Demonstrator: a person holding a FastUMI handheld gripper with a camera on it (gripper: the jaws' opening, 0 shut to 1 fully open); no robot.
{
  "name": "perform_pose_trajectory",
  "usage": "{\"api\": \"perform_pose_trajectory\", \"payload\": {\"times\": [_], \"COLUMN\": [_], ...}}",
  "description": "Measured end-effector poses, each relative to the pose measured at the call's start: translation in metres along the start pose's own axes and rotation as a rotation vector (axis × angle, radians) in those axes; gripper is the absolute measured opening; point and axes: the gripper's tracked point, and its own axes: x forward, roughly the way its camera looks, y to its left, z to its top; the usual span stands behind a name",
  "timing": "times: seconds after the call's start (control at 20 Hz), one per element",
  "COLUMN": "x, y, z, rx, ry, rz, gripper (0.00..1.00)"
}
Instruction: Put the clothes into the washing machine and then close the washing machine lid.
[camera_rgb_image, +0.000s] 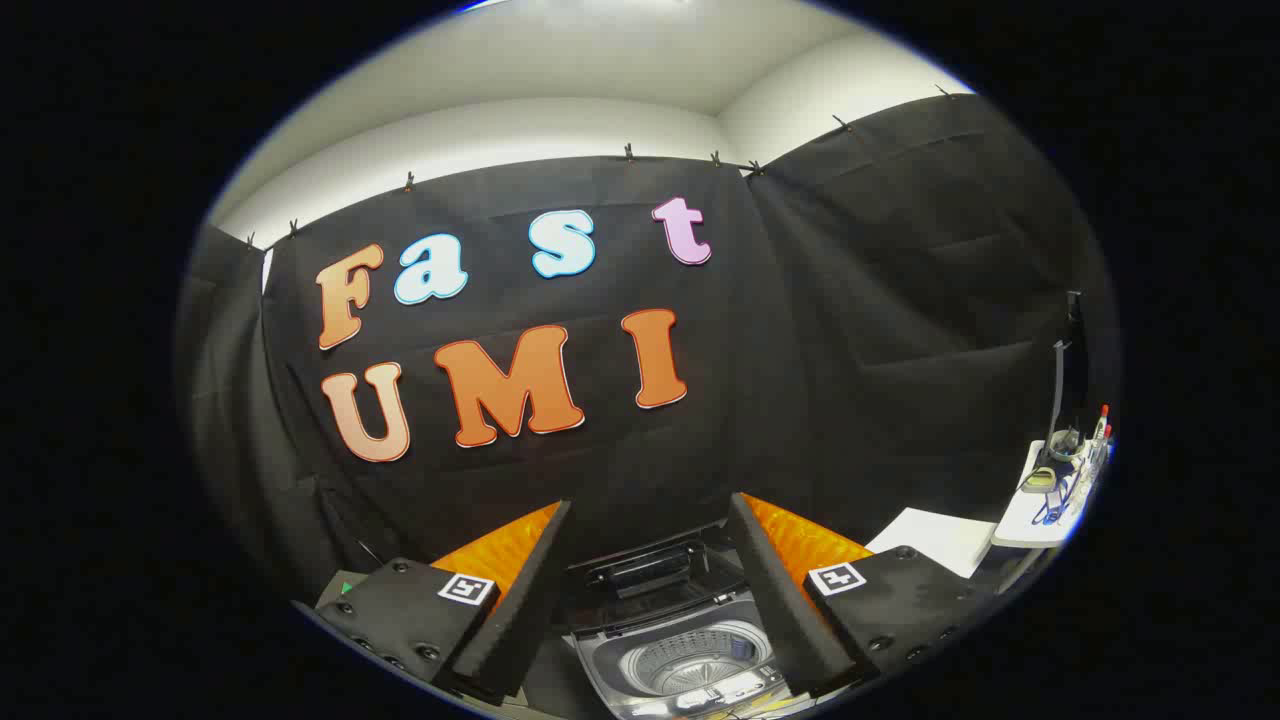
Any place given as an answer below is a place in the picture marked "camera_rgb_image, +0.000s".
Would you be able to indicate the dark glass washing machine lid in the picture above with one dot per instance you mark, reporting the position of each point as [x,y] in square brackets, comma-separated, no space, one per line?
[650,585]

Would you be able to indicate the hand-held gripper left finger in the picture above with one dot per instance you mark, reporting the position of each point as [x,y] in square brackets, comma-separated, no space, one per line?
[520,600]

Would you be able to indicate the red-capped bottle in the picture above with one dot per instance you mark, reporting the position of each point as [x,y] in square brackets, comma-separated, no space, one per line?
[1102,425]

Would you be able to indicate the white flat sheet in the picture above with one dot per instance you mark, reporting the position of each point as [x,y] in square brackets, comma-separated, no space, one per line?
[935,540]

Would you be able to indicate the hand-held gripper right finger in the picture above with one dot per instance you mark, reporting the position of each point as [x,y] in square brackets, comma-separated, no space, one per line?
[775,600]

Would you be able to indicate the grey top-load washing machine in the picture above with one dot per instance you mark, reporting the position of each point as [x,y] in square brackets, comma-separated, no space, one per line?
[690,665]

